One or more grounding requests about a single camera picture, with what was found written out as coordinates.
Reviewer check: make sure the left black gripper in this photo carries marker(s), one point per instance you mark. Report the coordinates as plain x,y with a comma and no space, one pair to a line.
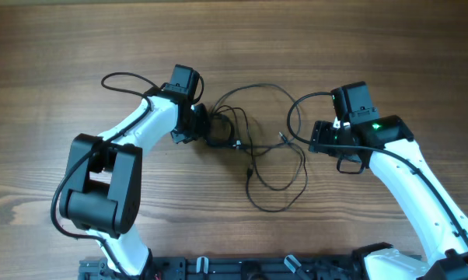
201,111

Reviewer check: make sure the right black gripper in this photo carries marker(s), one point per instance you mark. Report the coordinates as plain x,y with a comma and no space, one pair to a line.
321,132

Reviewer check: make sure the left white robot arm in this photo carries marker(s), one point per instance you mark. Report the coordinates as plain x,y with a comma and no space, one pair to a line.
100,193

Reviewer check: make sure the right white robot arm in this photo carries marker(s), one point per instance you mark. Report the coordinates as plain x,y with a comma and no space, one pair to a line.
387,147

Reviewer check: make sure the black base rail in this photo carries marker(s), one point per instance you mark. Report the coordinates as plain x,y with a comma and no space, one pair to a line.
332,267

